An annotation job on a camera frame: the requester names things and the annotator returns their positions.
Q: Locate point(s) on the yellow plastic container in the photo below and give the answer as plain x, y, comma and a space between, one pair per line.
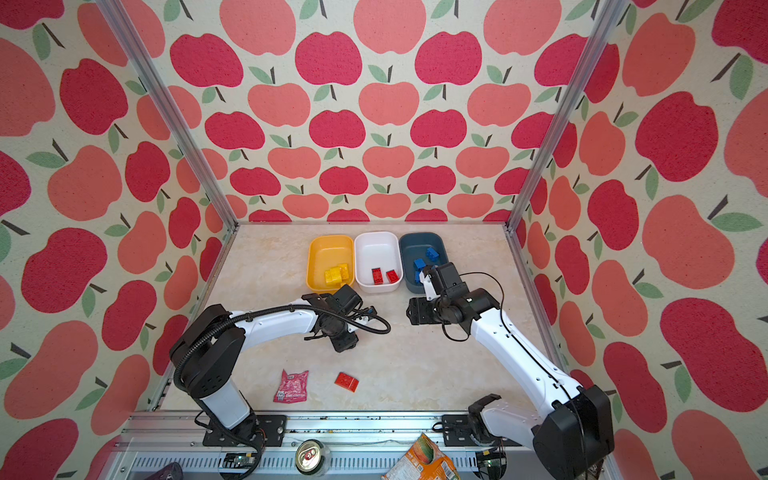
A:
325, 253

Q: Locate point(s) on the soda can top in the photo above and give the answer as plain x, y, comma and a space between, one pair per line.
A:
312, 458

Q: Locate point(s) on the left aluminium frame post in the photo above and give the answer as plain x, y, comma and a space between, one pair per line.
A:
126, 34

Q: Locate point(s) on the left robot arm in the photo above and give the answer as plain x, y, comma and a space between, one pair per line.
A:
206, 354

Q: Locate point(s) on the orange snack bag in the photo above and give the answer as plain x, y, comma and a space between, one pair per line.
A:
423, 461

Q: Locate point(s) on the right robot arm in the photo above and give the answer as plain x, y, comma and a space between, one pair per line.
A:
571, 430

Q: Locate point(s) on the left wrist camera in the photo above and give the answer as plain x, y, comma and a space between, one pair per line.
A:
345, 300

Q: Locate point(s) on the front aluminium rail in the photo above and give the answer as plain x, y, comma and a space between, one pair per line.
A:
186, 429

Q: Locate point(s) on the red lego brick front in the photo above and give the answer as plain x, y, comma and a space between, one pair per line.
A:
347, 382

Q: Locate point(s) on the dark teal plastic container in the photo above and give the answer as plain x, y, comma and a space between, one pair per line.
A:
413, 246

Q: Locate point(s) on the aluminium frame post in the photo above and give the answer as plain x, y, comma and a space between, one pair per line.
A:
606, 22
126, 34

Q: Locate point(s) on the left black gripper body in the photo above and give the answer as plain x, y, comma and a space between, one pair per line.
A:
343, 339

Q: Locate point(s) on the pink snack packet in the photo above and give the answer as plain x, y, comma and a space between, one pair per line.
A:
292, 388

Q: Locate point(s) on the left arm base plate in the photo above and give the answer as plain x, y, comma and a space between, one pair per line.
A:
262, 430

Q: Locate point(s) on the red lego brick angled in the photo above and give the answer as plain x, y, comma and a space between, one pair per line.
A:
392, 276

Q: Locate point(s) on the red lego brick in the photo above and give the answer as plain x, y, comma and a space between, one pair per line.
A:
347, 382
377, 276

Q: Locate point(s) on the right aluminium frame post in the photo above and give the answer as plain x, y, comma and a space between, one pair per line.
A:
606, 22

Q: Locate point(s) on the white plastic container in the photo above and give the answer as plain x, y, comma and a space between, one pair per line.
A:
378, 249

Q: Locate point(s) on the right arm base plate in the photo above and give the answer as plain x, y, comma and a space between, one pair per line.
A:
468, 430

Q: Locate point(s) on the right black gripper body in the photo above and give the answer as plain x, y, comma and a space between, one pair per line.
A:
427, 312

